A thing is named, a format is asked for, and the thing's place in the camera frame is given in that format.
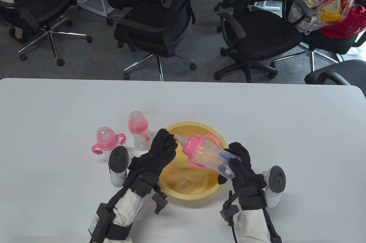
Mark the red bag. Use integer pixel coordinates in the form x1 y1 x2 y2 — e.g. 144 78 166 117
319 0 366 38

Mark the person's left hand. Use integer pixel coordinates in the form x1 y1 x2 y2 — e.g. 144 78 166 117
125 128 178 196

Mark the clear orange plastic bag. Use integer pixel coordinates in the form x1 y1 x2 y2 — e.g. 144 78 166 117
315 0 356 23

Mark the person's right forearm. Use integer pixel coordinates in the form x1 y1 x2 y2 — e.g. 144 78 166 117
236 207 272 243

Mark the beige fabric bag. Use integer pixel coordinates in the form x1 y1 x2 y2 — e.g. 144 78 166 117
288 0 326 36

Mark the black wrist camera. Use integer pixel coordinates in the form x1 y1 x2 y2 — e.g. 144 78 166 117
152 184 169 215
220 192 240 226

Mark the white and black controller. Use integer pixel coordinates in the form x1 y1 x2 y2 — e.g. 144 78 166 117
262 165 286 208
108 146 132 188

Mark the person's left forearm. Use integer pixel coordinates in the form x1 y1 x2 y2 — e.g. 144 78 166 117
99 189 143 243

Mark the yellow plastic basin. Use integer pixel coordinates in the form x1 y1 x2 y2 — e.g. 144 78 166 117
157 122 229 200

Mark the clear plastic baby bottle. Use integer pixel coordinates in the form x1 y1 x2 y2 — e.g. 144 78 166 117
174 134 242 181
91 126 126 161
128 111 150 151

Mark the person's right hand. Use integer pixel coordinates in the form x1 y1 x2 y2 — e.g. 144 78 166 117
217 142 268 200

